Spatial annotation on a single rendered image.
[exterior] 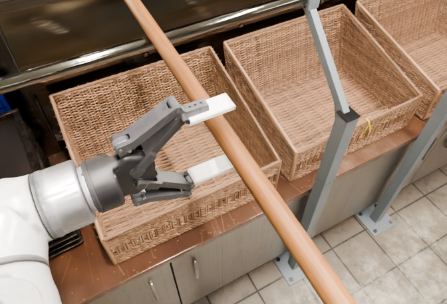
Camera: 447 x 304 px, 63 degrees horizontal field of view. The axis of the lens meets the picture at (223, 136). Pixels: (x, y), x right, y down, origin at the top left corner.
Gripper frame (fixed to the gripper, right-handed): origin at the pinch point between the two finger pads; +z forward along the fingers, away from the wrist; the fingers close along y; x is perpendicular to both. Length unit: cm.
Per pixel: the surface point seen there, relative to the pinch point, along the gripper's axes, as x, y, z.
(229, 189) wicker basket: -19, 49, 12
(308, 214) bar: -11, 72, 39
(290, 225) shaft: 17.3, -1.4, 0.0
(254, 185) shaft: 10.4, -1.1, -0.8
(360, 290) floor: 12, 119, 60
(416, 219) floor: -2, 119, 106
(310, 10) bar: -30.3, 5.2, 39.3
